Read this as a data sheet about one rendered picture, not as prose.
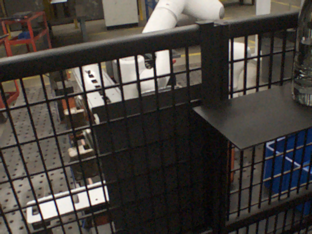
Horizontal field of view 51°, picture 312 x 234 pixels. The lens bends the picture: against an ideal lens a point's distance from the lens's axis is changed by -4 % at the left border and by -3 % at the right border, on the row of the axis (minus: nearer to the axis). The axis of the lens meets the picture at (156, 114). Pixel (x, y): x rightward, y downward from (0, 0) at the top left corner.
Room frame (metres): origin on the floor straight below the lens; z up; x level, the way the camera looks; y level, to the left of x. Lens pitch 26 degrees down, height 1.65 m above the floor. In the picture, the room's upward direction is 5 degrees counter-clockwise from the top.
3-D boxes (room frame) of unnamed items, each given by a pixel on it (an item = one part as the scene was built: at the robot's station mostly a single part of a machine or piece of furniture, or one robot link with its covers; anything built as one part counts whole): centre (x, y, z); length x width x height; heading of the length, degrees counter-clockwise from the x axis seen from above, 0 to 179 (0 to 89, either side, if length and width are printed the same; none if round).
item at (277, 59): (4.03, -1.61, 0.36); 0.54 x 0.50 x 0.73; 99
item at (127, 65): (1.01, 0.06, 1.29); 0.09 x 0.08 x 0.13; 53
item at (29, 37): (5.54, 2.03, 0.49); 0.81 x 0.46 x 0.97; 177
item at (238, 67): (1.58, -0.40, 1.10); 0.19 x 0.12 x 0.24; 53
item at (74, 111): (1.35, 0.36, 0.87); 0.12 x 0.09 x 0.35; 109
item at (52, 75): (1.95, 0.58, 0.88); 0.15 x 0.11 x 0.36; 109
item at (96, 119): (0.46, -0.02, 1.30); 0.23 x 0.02 x 0.31; 109
